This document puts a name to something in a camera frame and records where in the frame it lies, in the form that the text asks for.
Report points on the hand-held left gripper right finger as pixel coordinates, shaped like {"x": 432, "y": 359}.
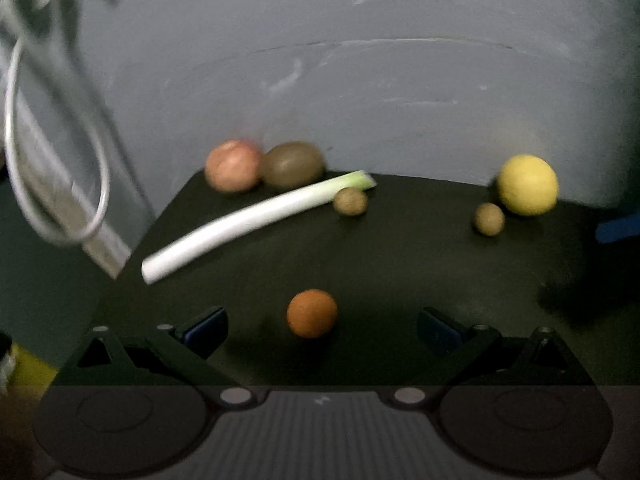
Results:
{"x": 439, "y": 331}

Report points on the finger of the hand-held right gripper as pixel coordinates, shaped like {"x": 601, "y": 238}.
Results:
{"x": 620, "y": 229}

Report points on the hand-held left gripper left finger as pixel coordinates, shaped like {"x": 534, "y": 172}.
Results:
{"x": 207, "y": 330}

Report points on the yellow round citrus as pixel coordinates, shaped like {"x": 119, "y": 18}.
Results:
{"x": 527, "y": 185}

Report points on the small reddish tangerine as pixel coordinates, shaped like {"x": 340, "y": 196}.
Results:
{"x": 311, "y": 313}

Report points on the small brown kiwi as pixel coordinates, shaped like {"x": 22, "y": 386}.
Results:
{"x": 489, "y": 219}
{"x": 350, "y": 201}

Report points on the white leek stalk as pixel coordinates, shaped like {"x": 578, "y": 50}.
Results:
{"x": 240, "y": 227}

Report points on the red apple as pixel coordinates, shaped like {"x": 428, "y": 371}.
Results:
{"x": 232, "y": 166}

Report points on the yellow object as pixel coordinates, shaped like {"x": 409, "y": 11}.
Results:
{"x": 30, "y": 370}

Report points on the dark brown kiwi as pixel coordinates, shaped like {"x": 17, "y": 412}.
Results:
{"x": 294, "y": 165}

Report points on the worn white door frame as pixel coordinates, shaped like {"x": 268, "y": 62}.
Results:
{"x": 107, "y": 255}

